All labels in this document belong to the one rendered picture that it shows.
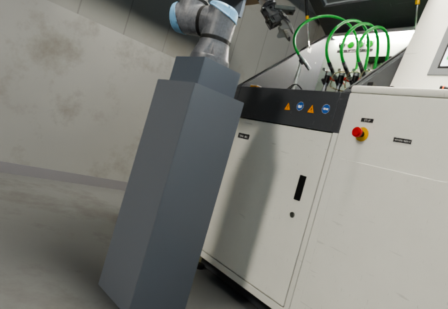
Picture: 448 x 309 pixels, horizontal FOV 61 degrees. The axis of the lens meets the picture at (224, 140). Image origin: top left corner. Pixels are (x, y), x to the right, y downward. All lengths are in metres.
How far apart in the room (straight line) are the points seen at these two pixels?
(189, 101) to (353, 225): 0.69
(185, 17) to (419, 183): 0.98
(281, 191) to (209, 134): 0.45
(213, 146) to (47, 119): 2.07
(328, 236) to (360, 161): 0.29
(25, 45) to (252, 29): 2.29
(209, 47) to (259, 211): 0.73
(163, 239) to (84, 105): 2.14
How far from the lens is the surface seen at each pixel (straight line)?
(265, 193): 1.68
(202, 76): 1.33
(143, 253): 1.34
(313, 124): 1.58
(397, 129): 1.38
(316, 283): 1.48
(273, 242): 1.62
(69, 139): 3.32
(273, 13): 2.03
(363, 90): 1.50
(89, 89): 3.32
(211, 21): 1.45
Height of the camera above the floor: 0.62
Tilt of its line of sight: 1 degrees up
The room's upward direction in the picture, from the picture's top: 16 degrees clockwise
